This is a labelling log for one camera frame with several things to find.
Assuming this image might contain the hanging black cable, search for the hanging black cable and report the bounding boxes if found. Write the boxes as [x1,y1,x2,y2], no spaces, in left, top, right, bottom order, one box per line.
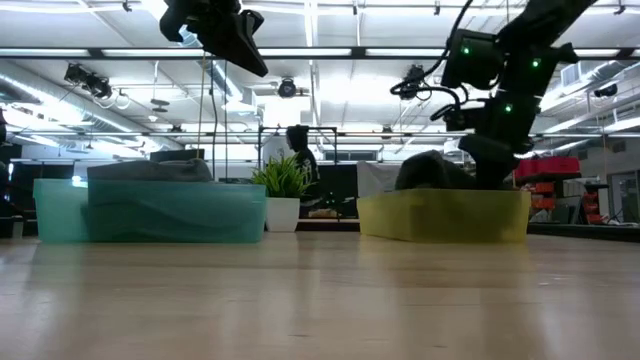
[208,59,219,180]

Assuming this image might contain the teal translucent plastic bin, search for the teal translucent plastic bin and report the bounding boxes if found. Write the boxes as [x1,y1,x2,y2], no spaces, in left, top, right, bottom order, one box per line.
[32,178,268,245]

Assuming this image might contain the round ceiling spotlight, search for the round ceiling spotlight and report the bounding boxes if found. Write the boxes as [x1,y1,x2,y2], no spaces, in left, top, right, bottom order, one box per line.
[277,77,299,99]

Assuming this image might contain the white plant pot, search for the white plant pot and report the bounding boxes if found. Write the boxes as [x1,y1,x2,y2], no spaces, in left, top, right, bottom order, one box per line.
[264,196,302,233]

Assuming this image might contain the person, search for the person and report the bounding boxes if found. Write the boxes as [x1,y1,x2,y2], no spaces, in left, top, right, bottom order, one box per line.
[285,124,321,204]

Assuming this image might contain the dark green baseball cap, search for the dark green baseball cap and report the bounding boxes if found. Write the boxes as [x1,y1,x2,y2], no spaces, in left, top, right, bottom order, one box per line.
[394,149,482,192]

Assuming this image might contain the ceiling spotlight cluster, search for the ceiling spotlight cluster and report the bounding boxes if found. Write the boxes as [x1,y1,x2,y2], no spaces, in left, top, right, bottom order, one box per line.
[63,63,114,100]

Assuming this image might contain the black aluminium rig frame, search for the black aluminium rig frame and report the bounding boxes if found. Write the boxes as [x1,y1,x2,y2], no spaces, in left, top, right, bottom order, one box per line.
[0,45,640,62]

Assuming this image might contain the yellow translucent plastic bin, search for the yellow translucent plastic bin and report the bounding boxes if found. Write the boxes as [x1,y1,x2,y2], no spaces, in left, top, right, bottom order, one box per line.
[356,188,532,245]

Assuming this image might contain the green artificial plant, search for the green artificial plant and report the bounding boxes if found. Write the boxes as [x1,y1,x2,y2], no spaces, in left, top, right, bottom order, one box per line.
[251,153,315,200]

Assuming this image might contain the white sheet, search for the white sheet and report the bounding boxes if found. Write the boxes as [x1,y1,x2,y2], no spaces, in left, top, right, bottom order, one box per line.
[356,160,403,199]

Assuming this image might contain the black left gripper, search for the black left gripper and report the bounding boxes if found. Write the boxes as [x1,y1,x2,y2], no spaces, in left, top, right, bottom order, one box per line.
[159,0,269,79]

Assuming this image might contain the grey baseball cap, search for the grey baseball cap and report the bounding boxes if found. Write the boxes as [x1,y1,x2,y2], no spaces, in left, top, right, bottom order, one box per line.
[86,158,215,183]

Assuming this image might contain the red storage bins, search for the red storage bins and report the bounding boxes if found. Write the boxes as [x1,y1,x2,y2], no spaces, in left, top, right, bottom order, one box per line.
[514,156,582,181]

